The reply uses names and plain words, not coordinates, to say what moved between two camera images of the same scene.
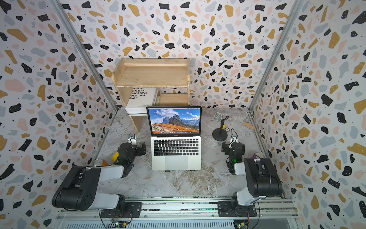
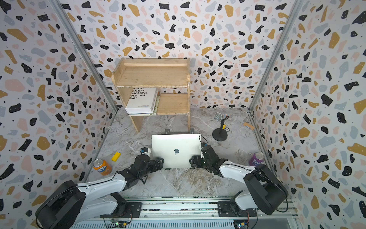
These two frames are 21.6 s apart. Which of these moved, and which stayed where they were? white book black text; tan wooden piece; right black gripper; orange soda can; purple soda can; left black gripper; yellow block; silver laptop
Moved: right black gripper; left black gripper; silver laptop
Stayed: white book black text; yellow block; purple soda can; orange soda can; tan wooden piece
